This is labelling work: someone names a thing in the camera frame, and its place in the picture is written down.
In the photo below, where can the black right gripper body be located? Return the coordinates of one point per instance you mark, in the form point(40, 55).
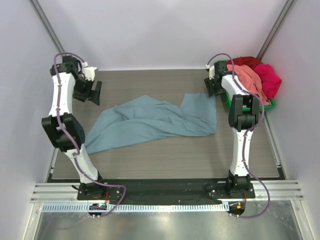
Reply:
point(211, 87)

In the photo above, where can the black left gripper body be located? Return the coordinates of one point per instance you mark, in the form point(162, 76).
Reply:
point(82, 88)

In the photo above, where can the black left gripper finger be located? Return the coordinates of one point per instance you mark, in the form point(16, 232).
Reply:
point(95, 98)
point(97, 89)

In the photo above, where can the light blue t shirt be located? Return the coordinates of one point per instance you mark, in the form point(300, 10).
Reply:
point(146, 119)

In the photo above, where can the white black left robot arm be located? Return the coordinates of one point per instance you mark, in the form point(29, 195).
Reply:
point(73, 79)

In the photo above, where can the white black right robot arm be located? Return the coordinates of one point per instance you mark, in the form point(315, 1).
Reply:
point(243, 117)

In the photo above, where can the salmon pink t shirt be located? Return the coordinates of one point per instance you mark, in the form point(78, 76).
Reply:
point(250, 80)

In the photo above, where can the dark red t shirt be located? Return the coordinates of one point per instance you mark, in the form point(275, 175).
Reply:
point(249, 61)

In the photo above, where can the beige t shirt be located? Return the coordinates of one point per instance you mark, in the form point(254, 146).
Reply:
point(267, 102)

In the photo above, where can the magenta t shirt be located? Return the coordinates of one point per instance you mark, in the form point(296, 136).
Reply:
point(270, 81)

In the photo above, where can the green plastic bin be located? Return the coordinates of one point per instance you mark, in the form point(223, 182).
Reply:
point(267, 107)

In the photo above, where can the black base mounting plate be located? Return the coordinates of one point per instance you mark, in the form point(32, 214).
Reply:
point(167, 192)

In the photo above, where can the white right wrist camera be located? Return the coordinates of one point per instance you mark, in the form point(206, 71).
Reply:
point(211, 71)

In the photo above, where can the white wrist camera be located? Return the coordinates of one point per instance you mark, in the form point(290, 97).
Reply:
point(88, 71)
point(211, 71)

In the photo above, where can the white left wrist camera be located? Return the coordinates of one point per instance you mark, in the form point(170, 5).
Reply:
point(88, 71)

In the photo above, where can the aluminium frame post right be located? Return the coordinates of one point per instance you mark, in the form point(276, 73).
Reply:
point(279, 21)

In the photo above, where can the aluminium frame post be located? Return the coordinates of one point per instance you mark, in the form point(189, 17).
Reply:
point(40, 13)
point(279, 21)

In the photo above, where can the aluminium frame post left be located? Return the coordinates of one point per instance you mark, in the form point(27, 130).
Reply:
point(40, 13)

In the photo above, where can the slotted white cable duct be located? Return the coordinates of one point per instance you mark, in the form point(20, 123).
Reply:
point(98, 208)

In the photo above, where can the aluminium front rail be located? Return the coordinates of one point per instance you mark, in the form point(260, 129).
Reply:
point(63, 192)

